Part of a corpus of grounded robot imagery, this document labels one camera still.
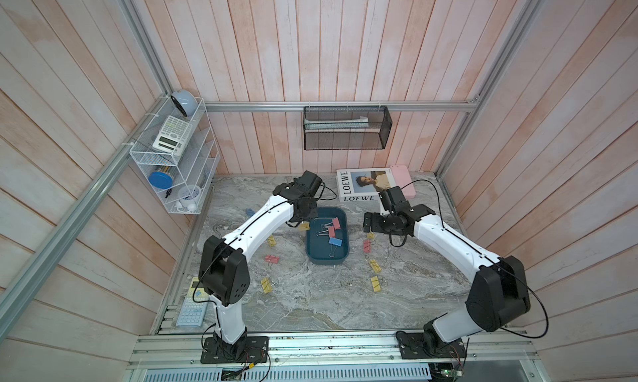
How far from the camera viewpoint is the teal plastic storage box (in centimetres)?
93

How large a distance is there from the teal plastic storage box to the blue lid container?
514 mm

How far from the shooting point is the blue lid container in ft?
2.54

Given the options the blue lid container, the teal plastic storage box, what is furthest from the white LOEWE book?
the blue lid container
